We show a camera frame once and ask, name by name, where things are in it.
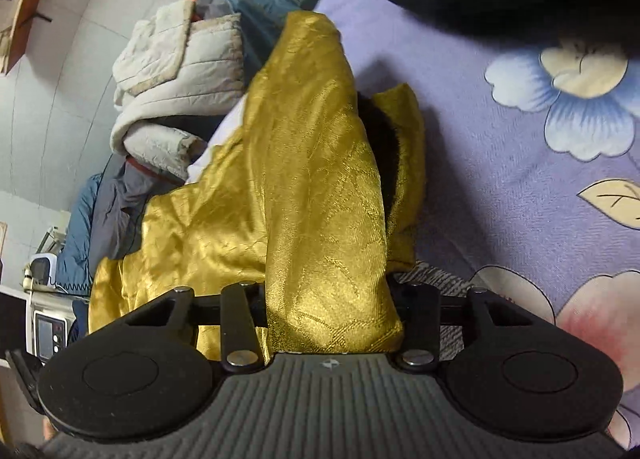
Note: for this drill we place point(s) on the cream quilted jacket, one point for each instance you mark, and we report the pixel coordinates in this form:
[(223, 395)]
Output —
[(174, 68)]

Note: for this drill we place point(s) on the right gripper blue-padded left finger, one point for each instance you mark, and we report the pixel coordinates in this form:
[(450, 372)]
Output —
[(242, 309)]

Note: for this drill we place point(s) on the grey duvet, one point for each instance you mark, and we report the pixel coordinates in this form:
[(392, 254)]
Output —
[(124, 193)]

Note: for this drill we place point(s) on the white machine with screen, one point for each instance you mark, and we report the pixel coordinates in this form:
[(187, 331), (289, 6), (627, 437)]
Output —
[(38, 315)]

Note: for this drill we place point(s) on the purple floral bed sheet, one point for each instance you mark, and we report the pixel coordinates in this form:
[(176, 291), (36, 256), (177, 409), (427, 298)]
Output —
[(532, 156)]

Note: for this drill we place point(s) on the gold satin jacket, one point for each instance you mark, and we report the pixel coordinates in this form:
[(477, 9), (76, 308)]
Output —
[(316, 196)]

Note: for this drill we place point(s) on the blue pillow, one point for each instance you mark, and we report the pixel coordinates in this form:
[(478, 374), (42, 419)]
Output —
[(73, 275)]

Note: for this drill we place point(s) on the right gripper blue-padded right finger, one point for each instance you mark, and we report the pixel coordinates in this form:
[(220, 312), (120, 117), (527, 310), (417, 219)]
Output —
[(418, 308)]

